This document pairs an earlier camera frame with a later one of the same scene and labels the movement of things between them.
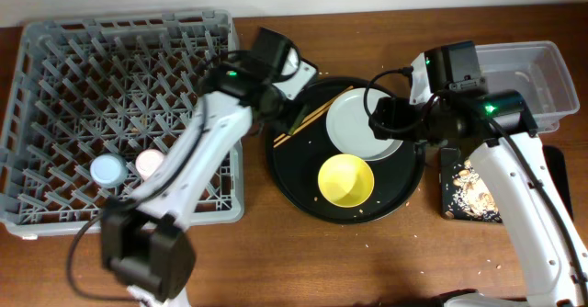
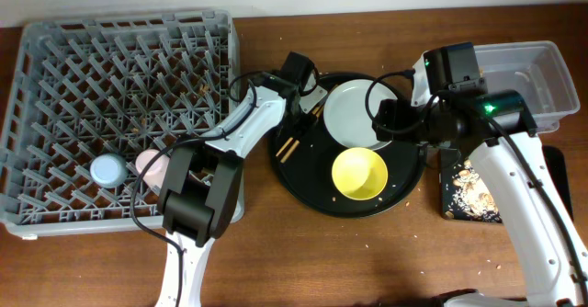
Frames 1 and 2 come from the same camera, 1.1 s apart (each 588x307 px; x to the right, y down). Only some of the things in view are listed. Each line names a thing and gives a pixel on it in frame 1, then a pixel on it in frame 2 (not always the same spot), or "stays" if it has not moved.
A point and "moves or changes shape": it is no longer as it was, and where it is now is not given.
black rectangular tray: (464, 197) stays
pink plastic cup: (148, 162) stays
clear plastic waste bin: (537, 69) stays
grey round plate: (348, 125) moves or changes shape
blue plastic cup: (108, 171) stays
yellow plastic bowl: (345, 180) moves or changes shape
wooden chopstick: (327, 107) → (281, 151)
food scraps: (470, 198) stays
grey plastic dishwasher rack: (117, 85) stays
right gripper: (393, 114) stays
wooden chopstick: (303, 129) moves or changes shape
